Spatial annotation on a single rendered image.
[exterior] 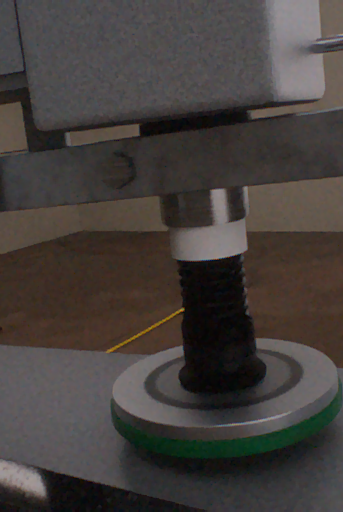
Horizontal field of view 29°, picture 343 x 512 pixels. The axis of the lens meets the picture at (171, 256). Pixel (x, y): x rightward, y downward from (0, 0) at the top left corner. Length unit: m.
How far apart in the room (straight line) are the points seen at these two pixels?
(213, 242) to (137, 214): 6.61
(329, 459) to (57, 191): 0.33
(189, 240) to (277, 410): 0.16
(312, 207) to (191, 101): 5.61
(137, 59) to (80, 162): 0.12
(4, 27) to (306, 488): 0.44
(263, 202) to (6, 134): 2.70
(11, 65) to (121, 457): 0.36
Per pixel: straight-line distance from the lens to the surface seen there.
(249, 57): 0.48
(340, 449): 0.63
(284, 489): 0.58
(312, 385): 0.62
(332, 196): 5.99
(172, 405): 0.60
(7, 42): 0.57
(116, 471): 0.63
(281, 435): 0.57
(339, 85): 5.89
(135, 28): 0.51
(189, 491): 0.59
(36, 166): 0.61
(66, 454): 0.68
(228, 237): 0.58
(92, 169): 0.58
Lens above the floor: 1.12
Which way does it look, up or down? 11 degrees down
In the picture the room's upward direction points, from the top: 7 degrees counter-clockwise
